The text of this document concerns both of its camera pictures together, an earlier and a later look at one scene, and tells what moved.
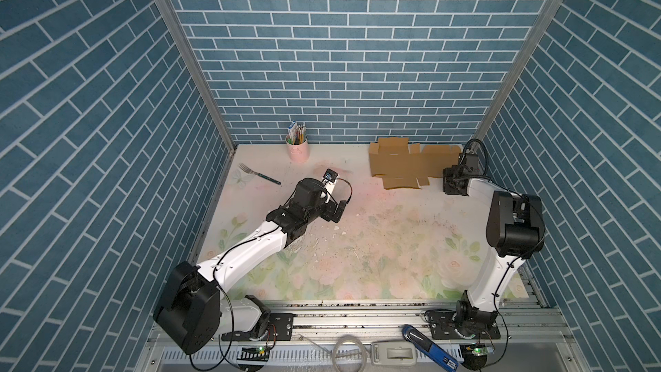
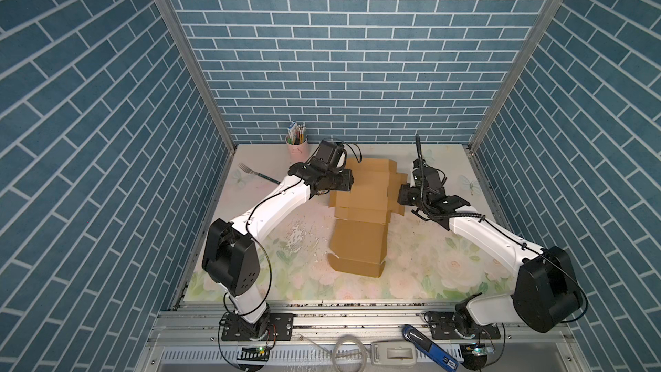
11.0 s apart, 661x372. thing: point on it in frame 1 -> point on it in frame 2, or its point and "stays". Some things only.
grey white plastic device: x=393 y=353 stays
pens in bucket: x=296 y=133 stays
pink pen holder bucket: x=299 y=153 stays
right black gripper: x=449 y=171 -> x=402 y=197
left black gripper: x=330 y=214 -> x=347 y=181
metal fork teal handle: x=258 y=174 stays
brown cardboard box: x=404 y=166 -> x=360 y=239
